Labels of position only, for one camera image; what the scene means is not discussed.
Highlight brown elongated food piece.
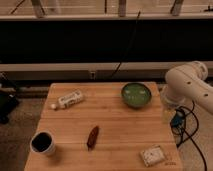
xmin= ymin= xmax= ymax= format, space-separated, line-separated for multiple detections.
xmin=87 ymin=126 xmax=99 ymax=150

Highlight black cable at window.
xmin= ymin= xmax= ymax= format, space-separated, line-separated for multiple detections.
xmin=110 ymin=9 xmax=142 ymax=78

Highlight green ceramic bowl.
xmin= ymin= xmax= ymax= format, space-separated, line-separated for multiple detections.
xmin=121 ymin=82 xmax=152 ymax=108

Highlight blue box on floor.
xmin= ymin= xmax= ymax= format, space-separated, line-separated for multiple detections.
xmin=170 ymin=110 xmax=185 ymax=127

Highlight white plastic bottle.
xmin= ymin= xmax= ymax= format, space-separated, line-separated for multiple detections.
xmin=50 ymin=90 xmax=84 ymax=110

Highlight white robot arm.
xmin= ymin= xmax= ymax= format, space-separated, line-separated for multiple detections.
xmin=160 ymin=61 xmax=213 ymax=124

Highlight white cup with dark inside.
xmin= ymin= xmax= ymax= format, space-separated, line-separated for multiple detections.
xmin=30 ymin=132 xmax=56 ymax=156

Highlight black object at left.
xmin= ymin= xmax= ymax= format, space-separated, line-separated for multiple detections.
xmin=0 ymin=71 xmax=20 ymax=125

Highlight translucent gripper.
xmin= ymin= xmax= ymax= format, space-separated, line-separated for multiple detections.
xmin=160 ymin=85 xmax=184 ymax=125

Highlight white square sponge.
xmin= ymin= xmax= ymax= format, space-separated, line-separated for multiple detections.
xmin=140 ymin=145 xmax=166 ymax=167

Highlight black cable on floor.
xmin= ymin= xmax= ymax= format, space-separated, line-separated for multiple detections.
xmin=172 ymin=99 xmax=208 ymax=171

